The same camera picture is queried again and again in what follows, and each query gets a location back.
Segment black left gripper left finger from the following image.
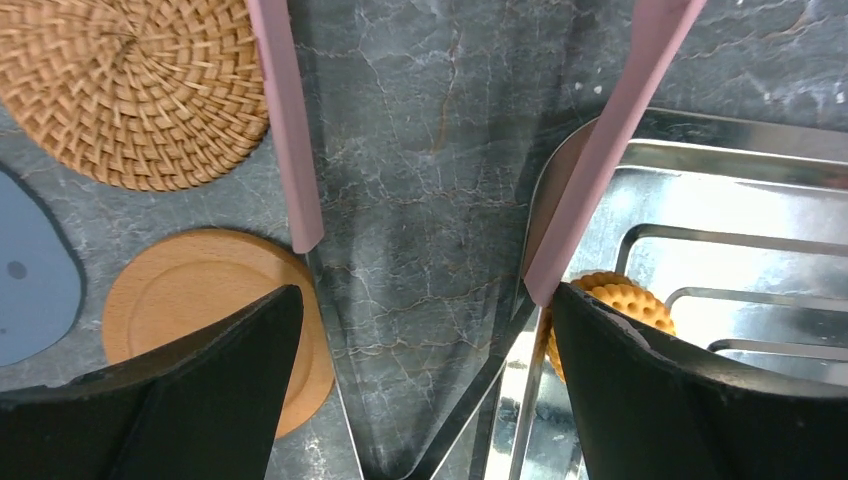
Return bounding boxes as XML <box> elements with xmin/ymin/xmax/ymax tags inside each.
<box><xmin>1</xmin><ymin>286</ymin><xmax>304</xmax><ymax>479</ymax></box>

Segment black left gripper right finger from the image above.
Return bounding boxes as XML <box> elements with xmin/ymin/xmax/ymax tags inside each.
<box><xmin>552</xmin><ymin>284</ymin><xmax>847</xmax><ymax>479</ymax></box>

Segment blue grey coaster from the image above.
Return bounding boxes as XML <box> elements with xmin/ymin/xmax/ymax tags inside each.
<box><xmin>1</xmin><ymin>168</ymin><xmax>86</xmax><ymax>366</ymax></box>

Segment pink-handled metal tongs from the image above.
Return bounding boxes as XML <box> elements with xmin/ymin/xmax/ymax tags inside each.
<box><xmin>246</xmin><ymin>0</ymin><xmax>708</xmax><ymax>480</ymax></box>

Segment round wooden coaster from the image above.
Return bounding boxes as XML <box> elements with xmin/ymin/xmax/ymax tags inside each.
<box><xmin>102</xmin><ymin>229</ymin><xmax>335</xmax><ymax>437</ymax></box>

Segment round orange biscuit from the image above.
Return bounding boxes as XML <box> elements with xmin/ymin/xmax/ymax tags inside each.
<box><xmin>542</xmin><ymin>271</ymin><xmax>677</xmax><ymax>382</ymax></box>

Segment woven rattan coaster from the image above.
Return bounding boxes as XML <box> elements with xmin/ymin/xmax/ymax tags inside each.
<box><xmin>1</xmin><ymin>0</ymin><xmax>269</xmax><ymax>192</ymax></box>

